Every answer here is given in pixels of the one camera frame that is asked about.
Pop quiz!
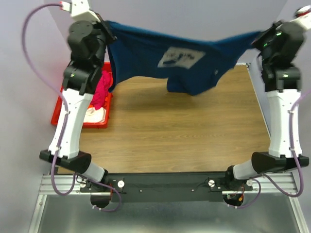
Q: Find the red plastic bin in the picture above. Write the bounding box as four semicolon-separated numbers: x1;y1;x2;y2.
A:
50;62;114;129

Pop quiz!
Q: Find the magenta t shirt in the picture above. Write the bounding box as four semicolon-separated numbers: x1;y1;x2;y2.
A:
91;70;111;110

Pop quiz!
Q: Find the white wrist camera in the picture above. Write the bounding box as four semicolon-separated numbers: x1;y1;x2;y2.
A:
60;0;100;22
291;5;311;31

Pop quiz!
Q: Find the white t shirt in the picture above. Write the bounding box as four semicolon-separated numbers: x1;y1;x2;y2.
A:
84;105;106;123

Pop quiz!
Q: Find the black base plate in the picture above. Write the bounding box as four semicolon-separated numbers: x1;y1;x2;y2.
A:
80;171;255;203

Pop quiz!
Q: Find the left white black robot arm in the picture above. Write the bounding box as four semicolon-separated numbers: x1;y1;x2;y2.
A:
39;20;116;192

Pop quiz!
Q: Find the blue printed t shirt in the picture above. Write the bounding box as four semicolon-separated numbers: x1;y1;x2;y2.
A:
107;21;260;96

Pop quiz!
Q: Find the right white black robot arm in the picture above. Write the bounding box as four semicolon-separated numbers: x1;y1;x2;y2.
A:
223;19;311;190

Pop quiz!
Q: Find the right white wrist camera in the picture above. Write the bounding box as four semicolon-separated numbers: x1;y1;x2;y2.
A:
291;5;311;31

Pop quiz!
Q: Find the aluminium frame rail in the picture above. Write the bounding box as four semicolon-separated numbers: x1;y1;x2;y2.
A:
28;167;82;233

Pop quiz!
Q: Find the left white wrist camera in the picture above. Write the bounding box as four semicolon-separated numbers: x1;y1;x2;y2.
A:
60;0;100;22

